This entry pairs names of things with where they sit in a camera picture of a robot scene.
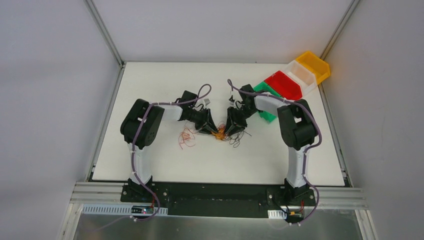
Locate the red plastic bin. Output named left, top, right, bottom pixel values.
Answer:
left=264, top=70, right=303, bottom=101

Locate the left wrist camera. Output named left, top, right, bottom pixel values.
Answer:
left=203, top=98, right=211, bottom=107

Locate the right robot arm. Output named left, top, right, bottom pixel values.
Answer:
left=224, top=84, right=322, bottom=205

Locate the white cable duct right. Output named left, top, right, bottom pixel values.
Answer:
left=267, top=210, right=287, bottom=220

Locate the white cable duct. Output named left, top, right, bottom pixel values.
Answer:
left=267, top=210, right=287, bottom=220
left=81, top=204, right=157, bottom=217

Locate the white cable duct left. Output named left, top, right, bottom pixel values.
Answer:
left=81, top=204, right=157, bottom=217

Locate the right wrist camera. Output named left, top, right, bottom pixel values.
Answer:
left=228, top=95, right=236, bottom=108

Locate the clear plastic bin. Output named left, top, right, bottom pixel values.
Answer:
left=282, top=60, right=318, bottom=97

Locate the aluminium frame rail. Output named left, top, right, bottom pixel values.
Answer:
left=70, top=182, right=369, bottom=210

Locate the yellow plastic bin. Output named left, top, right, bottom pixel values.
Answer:
left=295, top=51, right=331, bottom=85

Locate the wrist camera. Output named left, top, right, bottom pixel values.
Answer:
left=228, top=95, right=236, bottom=108
left=203, top=98, right=211, bottom=107

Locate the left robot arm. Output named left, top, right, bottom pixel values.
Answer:
left=120, top=90, right=218, bottom=203

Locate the brown wire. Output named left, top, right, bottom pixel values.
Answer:
left=225, top=129, right=253, bottom=149

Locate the green plastic bin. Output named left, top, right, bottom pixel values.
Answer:
left=253, top=81, right=282, bottom=123

